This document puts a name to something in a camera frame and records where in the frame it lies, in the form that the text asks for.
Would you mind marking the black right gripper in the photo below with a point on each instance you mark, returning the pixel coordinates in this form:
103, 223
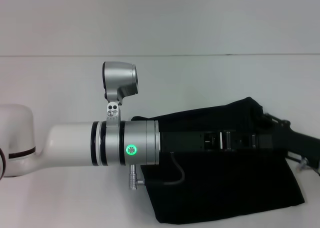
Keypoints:
305, 145

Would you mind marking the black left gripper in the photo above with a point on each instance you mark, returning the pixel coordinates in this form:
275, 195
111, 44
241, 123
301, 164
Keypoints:
187, 141

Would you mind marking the black shirt with FREE print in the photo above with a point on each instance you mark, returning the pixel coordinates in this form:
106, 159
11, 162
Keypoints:
225, 178

